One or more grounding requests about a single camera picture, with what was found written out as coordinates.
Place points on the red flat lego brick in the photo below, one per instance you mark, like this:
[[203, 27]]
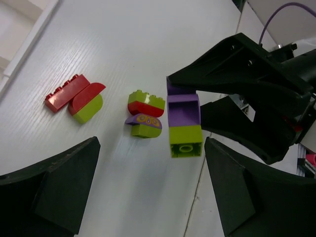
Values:
[[65, 93]]

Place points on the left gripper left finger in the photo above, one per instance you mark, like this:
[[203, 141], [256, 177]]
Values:
[[48, 198]]

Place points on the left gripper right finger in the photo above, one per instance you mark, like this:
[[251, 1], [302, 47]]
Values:
[[256, 200]]

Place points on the green square lego brick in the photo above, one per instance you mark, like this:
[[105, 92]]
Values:
[[185, 141]]

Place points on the green red purple lego stack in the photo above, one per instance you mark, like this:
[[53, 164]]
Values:
[[145, 111]]

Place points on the purple lego piece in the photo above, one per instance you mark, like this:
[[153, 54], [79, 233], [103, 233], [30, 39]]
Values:
[[183, 106]]

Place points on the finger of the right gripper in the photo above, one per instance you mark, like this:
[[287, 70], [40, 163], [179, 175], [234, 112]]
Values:
[[268, 135], [238, 65]]

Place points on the red and green rounded lego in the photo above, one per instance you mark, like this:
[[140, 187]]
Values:
[[87, 103]]

